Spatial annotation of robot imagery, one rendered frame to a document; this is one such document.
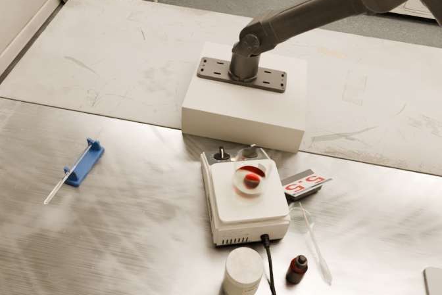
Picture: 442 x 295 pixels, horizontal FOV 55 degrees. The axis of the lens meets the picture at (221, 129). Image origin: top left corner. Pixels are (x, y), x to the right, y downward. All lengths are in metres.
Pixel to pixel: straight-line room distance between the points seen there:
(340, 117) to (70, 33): 0.73
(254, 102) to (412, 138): 0.38
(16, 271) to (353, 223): 0.60
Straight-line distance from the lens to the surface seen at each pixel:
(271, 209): 0.72
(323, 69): 1.15
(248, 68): 0.92
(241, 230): 0.73
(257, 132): 0.88
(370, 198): 0.90
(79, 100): 1.02
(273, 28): 0.84
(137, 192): 0.84
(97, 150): 0.90
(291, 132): 0.87
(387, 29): 3.19
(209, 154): 0.84
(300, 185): 0.84
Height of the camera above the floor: 1.59
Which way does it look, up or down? 48 degrees down
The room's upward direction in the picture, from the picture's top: 6 degrees clockwise
